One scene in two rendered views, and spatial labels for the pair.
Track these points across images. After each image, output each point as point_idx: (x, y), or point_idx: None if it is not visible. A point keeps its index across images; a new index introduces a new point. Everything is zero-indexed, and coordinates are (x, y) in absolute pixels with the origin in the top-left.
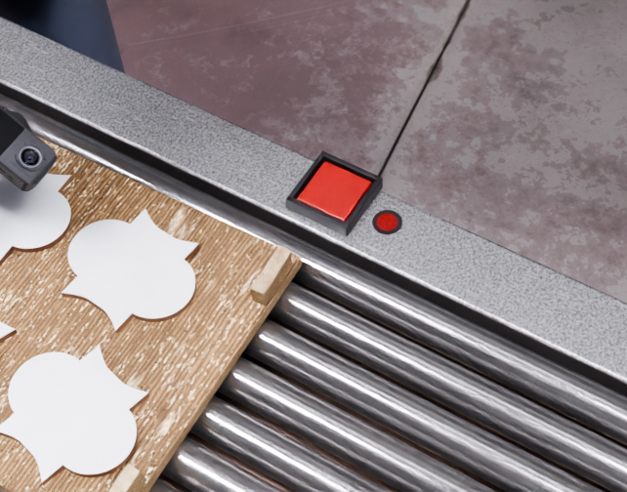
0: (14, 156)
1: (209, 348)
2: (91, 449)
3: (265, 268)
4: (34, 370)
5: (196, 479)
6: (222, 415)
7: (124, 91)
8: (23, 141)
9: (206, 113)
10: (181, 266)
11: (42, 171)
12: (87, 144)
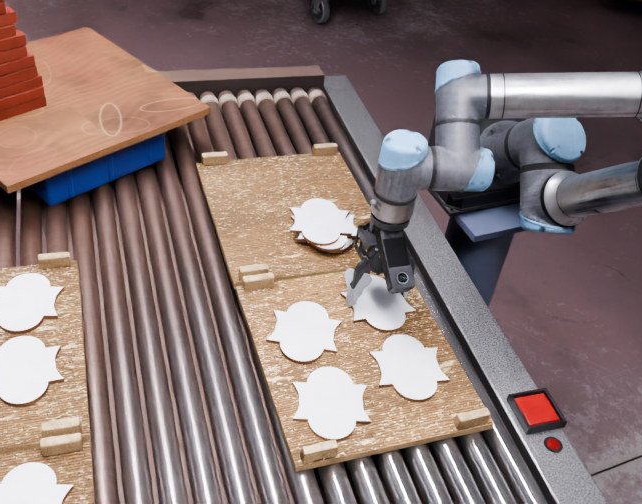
0: (395, 272)
1: (415, 426)
2: (325, 422)
3: (471, 411)
4: (330, 372)
5: (359, 478)
6: (395, 460)
7: (471, 297)
8: (405, 269)
9: (502, 333)
10: (432, 382)
11: (402, 287)
12: (434, 306)
